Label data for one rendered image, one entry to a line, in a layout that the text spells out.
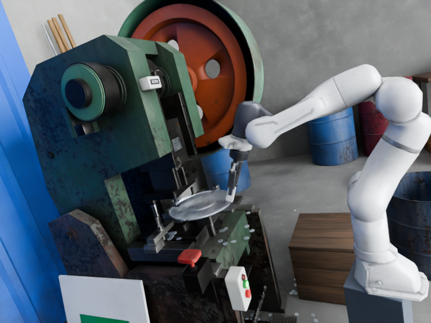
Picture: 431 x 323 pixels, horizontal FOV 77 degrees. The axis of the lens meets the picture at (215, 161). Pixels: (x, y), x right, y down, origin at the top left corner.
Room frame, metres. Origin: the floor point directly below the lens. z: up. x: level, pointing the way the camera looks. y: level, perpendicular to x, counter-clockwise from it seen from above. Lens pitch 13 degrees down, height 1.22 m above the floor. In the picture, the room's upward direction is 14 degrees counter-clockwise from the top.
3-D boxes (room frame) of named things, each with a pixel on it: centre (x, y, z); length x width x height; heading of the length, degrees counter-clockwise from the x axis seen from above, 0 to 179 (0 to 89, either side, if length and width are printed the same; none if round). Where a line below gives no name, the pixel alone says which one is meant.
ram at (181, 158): (1.17, 0.18, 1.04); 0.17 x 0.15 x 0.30; 64
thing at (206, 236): (1.19, 0.22, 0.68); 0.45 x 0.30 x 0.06; 154
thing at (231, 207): (1.11, 0.06, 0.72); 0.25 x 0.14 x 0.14; 64
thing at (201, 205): (1.13, 0.11, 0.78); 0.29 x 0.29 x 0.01
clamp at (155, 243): (1.04, 0.29, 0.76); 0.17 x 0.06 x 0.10; 154
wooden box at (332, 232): (1.38, -0.53, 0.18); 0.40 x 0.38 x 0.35; 61
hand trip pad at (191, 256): (0.79, 0.16, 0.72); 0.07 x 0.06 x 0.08; 64
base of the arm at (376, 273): (0.82, -0.49, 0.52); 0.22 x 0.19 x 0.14; 47
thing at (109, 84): (0.97, 0.35, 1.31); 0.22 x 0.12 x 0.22; 64
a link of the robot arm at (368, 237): (0.88, -0.48, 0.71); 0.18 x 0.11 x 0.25; 151
